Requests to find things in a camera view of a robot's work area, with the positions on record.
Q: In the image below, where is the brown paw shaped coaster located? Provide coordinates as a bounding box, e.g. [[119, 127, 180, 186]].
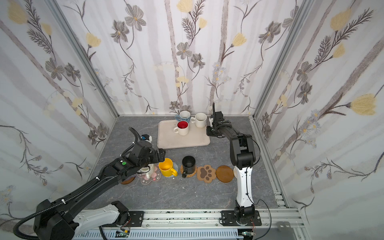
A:
[[197, 165, 217, 184]]

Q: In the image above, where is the black mug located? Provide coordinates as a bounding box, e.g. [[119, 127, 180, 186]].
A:
[[181, 156, 197, 178]]

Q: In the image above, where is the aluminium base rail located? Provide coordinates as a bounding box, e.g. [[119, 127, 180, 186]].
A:
[[74, 208, 310, 240]]

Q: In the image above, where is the grey blue round coaster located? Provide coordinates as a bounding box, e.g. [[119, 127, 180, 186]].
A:
[[172, 163, 179, 177]]

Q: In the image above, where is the white speckled mug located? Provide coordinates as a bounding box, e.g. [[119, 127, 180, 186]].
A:
[[191, 113, 207, 129]]

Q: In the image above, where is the plain white mug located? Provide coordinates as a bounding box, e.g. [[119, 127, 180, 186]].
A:
[[139, 164, 156, 180]]

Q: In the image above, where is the yellow mug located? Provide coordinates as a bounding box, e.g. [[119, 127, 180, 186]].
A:
[[159, 158, 178, 178]]

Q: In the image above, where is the brown round wooden coaster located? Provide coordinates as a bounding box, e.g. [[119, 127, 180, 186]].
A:
[[216, 165, 234, 183]]

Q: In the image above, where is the white mug red inside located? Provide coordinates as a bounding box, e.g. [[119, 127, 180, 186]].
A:
[[174, 121, 189, 136]]

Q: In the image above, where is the woven rattan round coaster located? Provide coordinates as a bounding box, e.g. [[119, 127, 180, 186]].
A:
[[180, 165, 198, 178]]

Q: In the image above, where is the blue patterned mug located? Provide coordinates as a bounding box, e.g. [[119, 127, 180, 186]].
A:
[[175, 111, 191, 123]]

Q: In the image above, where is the pink flower coaster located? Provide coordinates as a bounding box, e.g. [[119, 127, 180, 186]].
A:
[[138, 167, 162, 185]]

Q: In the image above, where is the dark brown round coaster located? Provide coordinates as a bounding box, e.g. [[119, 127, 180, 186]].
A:
[[121, 177, 136, 185]]

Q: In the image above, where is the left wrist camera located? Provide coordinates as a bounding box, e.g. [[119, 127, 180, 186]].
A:
[[141, 134, 153, 143]]

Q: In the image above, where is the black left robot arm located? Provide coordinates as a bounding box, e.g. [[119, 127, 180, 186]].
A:
[[33, 141, 166, 240]]

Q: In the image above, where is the beige plastic tray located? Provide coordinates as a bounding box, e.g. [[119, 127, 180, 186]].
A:
[[157, 120, 211, 149]]

